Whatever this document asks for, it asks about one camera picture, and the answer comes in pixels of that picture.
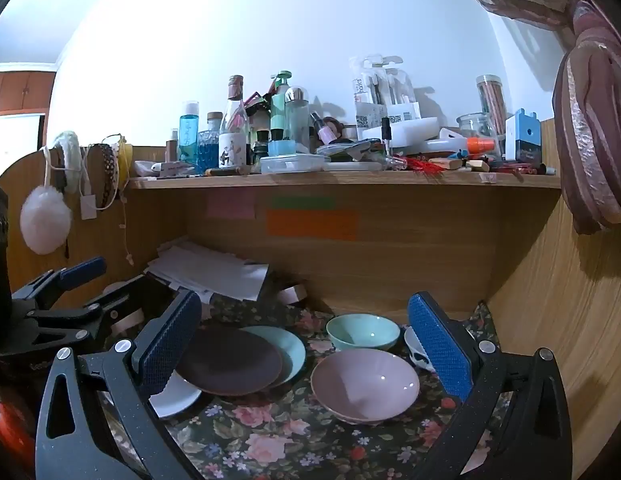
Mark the teal plate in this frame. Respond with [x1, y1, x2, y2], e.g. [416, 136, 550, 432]
[238, 326, 307, 388]

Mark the blue glass jar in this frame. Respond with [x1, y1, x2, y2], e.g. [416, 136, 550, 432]
[197, 112, 224, 173]

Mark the white plate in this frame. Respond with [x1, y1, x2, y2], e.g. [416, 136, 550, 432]
[149, 370, 204, 420]

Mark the wooden shelf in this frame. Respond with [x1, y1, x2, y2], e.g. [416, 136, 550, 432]
[125, 167, 562, 191]

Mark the patterned headband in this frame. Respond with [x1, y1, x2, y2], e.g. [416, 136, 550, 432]
[88, 144, 118, 210]

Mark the green pump bottle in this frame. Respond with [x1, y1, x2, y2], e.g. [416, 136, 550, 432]
[269, 70, 294, 143]

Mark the yellow headband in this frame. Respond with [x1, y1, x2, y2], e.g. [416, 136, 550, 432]
[115, 135, 134, 191]

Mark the teal bowl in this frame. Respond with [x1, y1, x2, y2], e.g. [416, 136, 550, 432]
[325, 313, 401, 353]

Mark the tape roll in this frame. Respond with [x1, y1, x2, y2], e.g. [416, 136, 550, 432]
[276, 282, 308, 306]

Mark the clear plastic box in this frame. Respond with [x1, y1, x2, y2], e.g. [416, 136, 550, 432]
[259, 154, 325, 175]

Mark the pink bowl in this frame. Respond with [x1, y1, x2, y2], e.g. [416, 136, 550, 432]
[310, 349, 421, 423]

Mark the floral tablecloth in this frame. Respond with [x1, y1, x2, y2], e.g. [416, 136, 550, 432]
[160, 290, 511, 480]

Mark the striped brown curtain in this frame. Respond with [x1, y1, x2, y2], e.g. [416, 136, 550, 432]
[435, 0, 621, 236]

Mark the white box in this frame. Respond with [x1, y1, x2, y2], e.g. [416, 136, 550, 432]
[358, 117, 439, 141]

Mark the pink sticky note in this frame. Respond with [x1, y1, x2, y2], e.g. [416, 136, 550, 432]
[206, 191, 256, 220]

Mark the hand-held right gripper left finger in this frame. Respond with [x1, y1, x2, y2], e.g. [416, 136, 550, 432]
[34, 289, 204, 480]

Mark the green sticky note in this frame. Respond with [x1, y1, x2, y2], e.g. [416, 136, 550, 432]
[272, 195, 336, 211]

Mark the orange sticky note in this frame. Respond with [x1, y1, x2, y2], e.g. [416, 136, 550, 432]
[266, 210, 359, 241]

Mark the white toy airplane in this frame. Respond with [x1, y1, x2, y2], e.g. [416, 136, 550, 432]
[153, 161, 197, 179]

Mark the white fluffy pom-pom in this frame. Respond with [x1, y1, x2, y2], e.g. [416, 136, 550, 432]
[19, 131, 84, 255]

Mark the clear bottle silver cap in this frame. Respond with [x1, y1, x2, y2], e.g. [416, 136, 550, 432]
[284, 86, 311, 153]

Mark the brown plate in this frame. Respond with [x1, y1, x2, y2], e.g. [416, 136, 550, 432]
[175, 325, 284, 396]

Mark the white patterned bowl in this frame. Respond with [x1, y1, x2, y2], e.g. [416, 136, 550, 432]
[403, 326, 436, 373]

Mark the stack of white papers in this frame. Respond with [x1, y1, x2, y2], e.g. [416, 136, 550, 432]
[144, 241, 270, 303]

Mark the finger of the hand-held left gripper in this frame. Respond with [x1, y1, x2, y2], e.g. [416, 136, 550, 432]
[10, 256, 108, 311]
[25, 277, 171, 343]

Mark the person's orange clothing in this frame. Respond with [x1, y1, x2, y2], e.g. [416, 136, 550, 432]
[0, 392, 37, 468]

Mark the brown wardrobe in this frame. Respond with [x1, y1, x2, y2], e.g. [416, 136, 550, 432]
[0, 62, 57, 113]

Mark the red tassel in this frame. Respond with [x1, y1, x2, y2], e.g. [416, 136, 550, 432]
[405, 157, 444, 178]

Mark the beaded string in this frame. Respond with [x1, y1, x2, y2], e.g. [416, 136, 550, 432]
[120, 195, 137, 267]

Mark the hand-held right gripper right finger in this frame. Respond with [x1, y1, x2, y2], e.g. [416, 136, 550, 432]
[407, 290, 572, 480]

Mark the clear glass bottle white label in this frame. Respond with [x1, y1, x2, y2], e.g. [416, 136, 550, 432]
[218, 75, 251, 170]

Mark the clear brush package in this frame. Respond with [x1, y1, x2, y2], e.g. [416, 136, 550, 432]
[349, 55, 416, 126]

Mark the tall clear jar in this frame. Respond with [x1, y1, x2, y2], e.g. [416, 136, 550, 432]
[475, 75, 506, 136]

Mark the blue liquid bottle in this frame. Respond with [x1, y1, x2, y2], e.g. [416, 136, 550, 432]
[179, 101, 200, 171]

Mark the blue pencil sharpener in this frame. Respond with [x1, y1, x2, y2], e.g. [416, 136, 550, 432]
[505, 108, 544, 163]

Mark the pink nail polish bottle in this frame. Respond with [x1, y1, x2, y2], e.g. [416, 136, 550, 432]
[310, 112, 334, 146]

